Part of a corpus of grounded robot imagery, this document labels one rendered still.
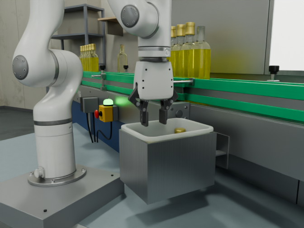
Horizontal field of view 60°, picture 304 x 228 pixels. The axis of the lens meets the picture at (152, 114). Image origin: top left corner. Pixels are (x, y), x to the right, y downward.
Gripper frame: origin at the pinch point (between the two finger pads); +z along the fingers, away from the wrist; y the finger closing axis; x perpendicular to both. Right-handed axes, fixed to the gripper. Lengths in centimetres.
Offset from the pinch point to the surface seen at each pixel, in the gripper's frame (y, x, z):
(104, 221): 13.6, -3.1, 29.1
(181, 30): -24.8, -25.8, -26.2
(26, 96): 17, -675, 76
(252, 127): -21.9, 13.9, 2.0
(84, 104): 1, -79, 8
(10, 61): 47, -724, -11
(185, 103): -18.4, -12.2, -0.8
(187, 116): -19.1, -12.1, 3.8
